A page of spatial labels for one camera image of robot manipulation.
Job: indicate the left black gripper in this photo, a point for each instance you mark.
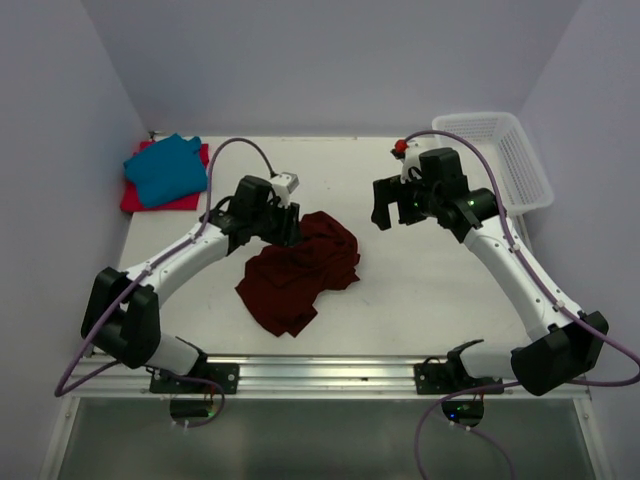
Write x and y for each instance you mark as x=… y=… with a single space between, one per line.
x=288 y=232

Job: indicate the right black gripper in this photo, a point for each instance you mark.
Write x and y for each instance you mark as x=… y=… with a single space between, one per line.
x=388 y=191

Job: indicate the dark red t-shirt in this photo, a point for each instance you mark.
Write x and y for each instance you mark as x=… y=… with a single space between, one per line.
x=280 y=284

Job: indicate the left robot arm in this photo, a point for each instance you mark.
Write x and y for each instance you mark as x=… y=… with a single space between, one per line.
x=123 y=313

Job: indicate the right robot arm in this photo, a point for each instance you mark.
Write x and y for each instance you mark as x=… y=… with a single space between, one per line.
x=561 y=348

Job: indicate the folded blue t-shirt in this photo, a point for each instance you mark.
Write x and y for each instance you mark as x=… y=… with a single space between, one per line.
x=165 y=170

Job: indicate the folded pink t-shirt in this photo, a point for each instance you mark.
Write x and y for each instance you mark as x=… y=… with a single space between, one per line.
x=160 y=202

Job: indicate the white plastic basket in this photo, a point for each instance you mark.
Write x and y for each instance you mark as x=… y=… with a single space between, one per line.
x=499 y=136

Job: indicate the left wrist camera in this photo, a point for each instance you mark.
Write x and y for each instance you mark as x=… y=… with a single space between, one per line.
x=283 y=185

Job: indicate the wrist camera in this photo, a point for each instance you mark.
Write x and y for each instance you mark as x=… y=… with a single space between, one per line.
x=408 y=152
x=283 y=185

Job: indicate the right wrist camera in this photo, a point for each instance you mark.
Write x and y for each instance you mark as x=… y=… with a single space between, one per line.
x=408 y=152

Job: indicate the aluminium mounting rail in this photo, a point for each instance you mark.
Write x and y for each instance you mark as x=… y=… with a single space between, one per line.
x=270 y=377

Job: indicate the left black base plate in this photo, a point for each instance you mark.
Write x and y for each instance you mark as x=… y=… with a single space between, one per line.
x=206 y=378

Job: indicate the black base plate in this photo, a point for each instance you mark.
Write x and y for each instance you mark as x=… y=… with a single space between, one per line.
x=206 y=378
x=439 y=376

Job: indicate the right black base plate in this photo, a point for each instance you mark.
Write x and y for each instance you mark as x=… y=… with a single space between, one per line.
x=439 y=376

